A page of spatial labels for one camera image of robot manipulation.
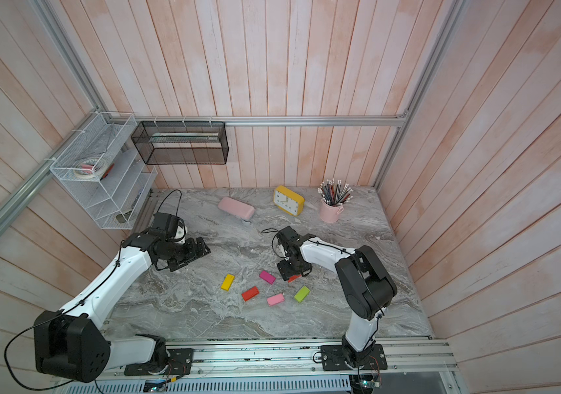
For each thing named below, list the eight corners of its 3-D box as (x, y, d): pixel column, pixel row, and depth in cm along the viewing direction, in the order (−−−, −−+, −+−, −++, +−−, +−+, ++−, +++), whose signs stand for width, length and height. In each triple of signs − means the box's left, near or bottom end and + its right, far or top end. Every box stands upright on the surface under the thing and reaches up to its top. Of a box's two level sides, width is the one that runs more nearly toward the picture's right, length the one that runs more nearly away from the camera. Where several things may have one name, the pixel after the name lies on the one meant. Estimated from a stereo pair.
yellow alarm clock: (271, 203, 116) (271, 192, 110) (278, 195, 119) (279, 184, 113) (297, 218, 111) (299, 207, 104) (305, 209, 114) (306, 198, 108)
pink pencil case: (216, 210, 115) (215, 205, 112) (225, 199, 119) (223, 195, 116) (249, 222, 110) (248, 217, 108) (256, 210, 115) (255, 206, 112)
